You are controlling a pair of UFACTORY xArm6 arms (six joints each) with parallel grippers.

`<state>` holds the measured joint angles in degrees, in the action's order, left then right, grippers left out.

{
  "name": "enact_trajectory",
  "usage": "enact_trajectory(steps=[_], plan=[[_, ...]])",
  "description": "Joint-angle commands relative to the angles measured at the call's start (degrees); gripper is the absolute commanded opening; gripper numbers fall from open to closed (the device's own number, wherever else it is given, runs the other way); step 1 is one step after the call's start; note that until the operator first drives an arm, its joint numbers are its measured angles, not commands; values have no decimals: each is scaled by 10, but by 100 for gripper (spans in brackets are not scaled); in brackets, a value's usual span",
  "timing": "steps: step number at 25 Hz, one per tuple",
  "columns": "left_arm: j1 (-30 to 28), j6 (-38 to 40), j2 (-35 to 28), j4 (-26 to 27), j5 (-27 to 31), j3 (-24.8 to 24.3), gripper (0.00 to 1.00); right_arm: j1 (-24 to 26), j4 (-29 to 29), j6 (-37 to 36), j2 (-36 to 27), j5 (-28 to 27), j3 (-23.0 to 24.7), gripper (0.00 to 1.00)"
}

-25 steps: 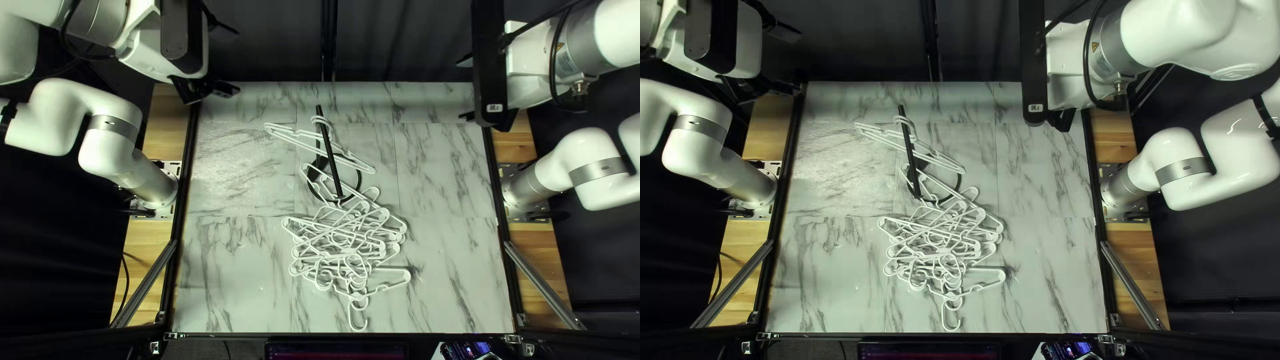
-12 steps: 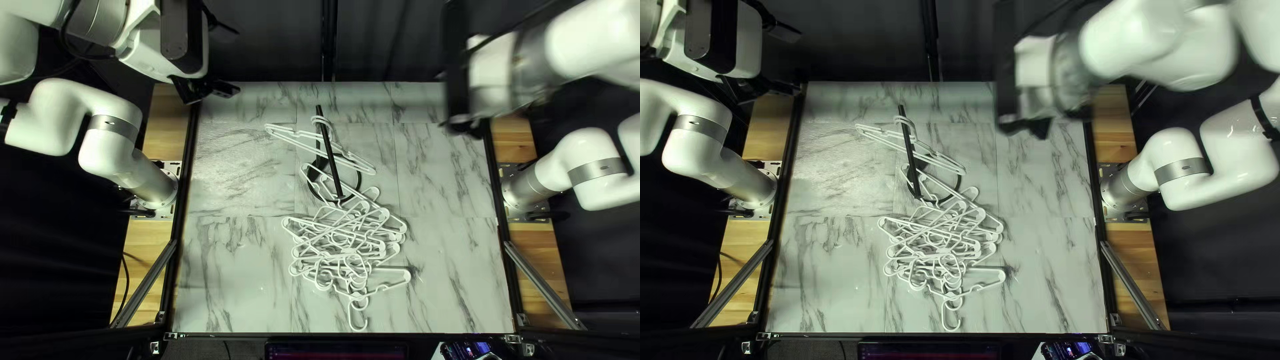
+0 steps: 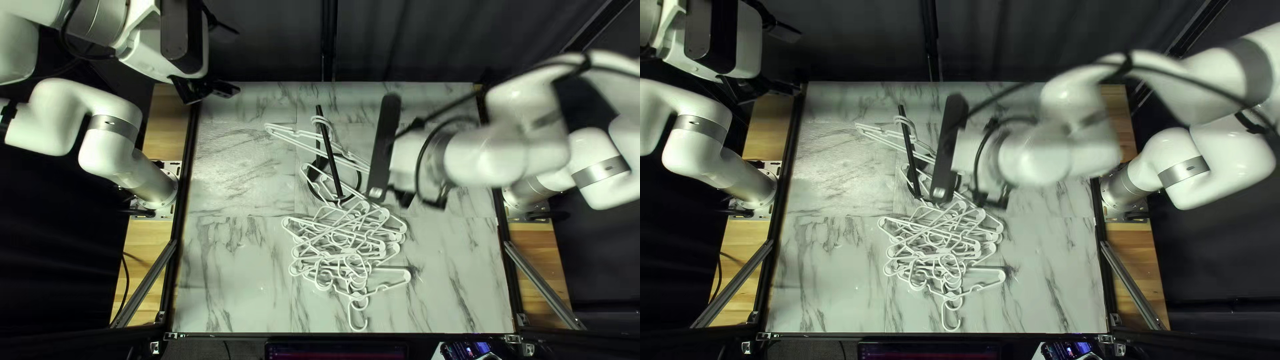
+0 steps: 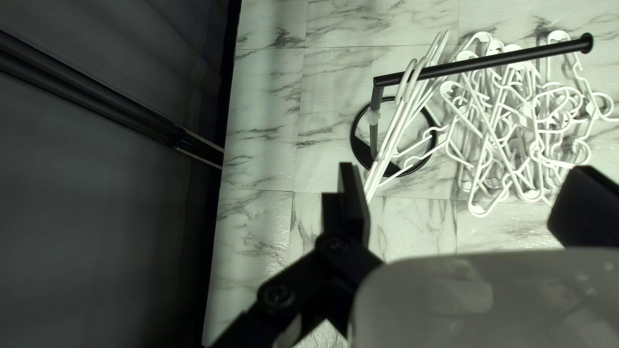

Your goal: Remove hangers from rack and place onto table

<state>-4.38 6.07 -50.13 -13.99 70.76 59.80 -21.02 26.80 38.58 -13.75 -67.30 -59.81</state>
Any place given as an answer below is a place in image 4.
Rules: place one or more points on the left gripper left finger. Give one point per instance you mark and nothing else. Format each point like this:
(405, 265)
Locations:
(346, 217)

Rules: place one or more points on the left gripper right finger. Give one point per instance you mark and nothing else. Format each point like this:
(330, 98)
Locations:
(590, 212)

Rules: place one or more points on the pile of white hangers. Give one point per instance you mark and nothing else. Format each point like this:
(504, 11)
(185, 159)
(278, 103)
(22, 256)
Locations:
(507, 135)

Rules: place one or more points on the row of white hangers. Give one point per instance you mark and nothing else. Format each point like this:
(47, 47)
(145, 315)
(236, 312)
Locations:
(404, 92)

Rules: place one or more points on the black rack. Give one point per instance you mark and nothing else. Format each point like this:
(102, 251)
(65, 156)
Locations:
(445, 69)

